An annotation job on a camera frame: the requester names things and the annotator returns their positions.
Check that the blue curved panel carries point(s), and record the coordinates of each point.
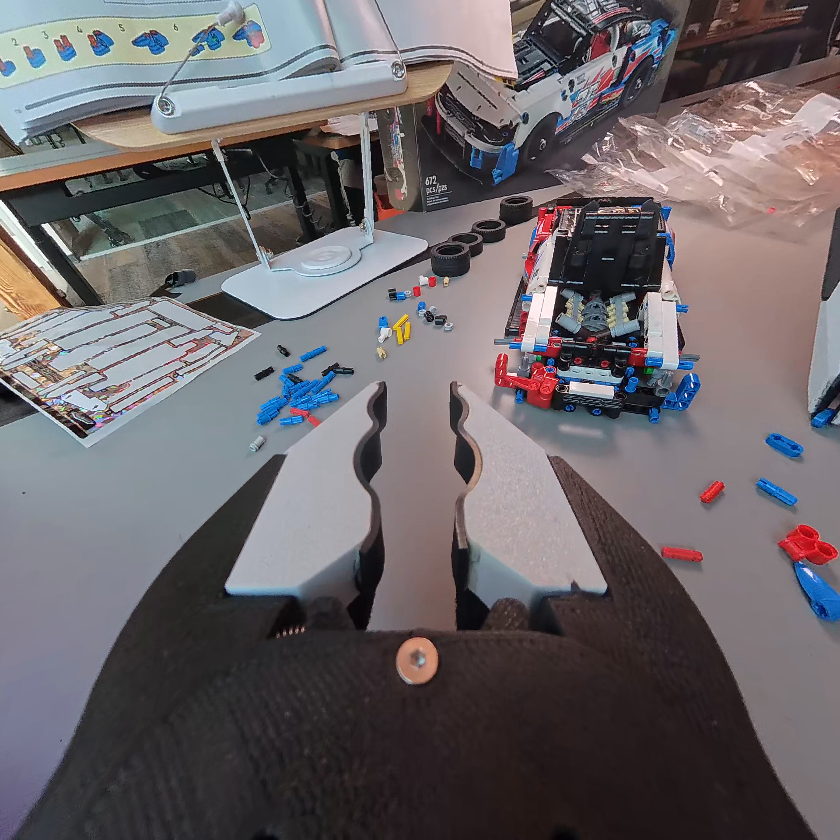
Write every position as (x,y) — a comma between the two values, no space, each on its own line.
(817,594)

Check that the toy brick race car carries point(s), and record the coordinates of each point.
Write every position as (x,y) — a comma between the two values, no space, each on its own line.
(610,249)

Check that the toy car box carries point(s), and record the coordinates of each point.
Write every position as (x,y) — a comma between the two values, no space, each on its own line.
(590,98)

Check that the instruction booklet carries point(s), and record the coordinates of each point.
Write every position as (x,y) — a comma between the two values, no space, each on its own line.
(197,69)

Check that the scatter of small mixed pieces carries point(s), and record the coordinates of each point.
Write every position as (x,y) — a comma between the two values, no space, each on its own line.
(430,312)

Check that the black toy tyre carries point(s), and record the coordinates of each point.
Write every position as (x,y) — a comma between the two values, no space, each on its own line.
(489,230)
(516,210)
(449,261)
(467,244)

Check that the blue short beam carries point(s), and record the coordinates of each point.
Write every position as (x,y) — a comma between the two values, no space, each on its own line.
(784,444)

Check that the white and black car panel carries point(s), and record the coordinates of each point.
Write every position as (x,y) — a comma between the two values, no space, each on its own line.
(825,341)

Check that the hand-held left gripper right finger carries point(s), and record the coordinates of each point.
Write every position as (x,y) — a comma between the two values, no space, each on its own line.
(518,512)

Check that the orange object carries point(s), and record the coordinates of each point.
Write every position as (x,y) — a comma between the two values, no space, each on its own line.
(387,200)

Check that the single blue long pin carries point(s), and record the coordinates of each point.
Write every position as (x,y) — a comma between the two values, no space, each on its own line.
(776,491)

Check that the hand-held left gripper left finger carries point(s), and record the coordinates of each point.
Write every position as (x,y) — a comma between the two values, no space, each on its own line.
(308,505)

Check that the pile of blue pins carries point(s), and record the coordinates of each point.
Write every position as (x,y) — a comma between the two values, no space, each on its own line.
(298,394)

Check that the grey desk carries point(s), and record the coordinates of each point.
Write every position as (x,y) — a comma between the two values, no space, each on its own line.
(131,525)

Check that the black framed background table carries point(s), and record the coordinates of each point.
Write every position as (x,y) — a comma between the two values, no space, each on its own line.
(98,193)

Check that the used sticker sheet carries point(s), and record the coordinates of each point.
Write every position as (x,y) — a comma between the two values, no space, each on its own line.
(98,354)

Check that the clear plastic bags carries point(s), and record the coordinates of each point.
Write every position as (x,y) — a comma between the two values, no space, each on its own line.
(722,151)

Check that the white book stand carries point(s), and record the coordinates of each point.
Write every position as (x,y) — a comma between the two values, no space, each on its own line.
(282,98)

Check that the red connector block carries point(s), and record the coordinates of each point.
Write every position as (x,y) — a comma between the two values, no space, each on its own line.
(808,543)

